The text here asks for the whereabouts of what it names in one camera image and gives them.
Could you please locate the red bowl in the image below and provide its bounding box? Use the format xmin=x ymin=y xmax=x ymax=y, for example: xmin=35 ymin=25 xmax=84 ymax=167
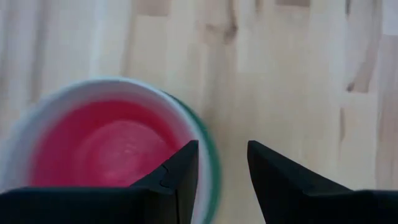
xmin=29 ymin=100 xmax=184 ymax=188

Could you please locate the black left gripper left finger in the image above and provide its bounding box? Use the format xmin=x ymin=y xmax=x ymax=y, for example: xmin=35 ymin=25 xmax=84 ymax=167
xmin=0 ymin=139 xmax=200 ymax=224

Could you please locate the white bowl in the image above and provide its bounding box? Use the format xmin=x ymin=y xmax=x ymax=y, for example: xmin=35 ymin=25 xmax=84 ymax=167
xmin=0 ymin=77 xmax=213 ymax=224

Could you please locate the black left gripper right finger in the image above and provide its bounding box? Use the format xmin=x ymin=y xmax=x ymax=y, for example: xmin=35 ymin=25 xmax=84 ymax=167
xmin=247 ymin=140 xmax=398 ymax=224

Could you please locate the green plate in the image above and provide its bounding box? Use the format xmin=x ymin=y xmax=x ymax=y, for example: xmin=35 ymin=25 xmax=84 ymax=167
xmin=161 ymin=91 xmax=223 ymax=224

